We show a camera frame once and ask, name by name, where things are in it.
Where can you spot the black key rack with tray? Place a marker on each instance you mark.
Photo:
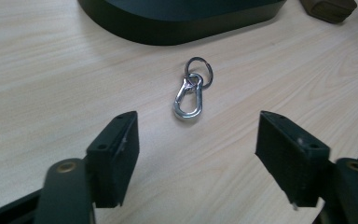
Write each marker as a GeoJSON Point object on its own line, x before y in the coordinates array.
{"type": "Point", "coordinates": [167, 31]}

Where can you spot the brown leather pouch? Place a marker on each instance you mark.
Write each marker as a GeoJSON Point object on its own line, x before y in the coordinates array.
{"type": "Point", "coordinates": [329, 11]}

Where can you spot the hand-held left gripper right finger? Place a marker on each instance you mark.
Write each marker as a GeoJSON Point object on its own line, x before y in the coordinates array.
{"type": "Point", "coordinates": [295, 161]}

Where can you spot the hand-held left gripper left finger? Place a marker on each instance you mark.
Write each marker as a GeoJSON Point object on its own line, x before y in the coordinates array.
{"type": "Point", "coordinates": [113, 161]}

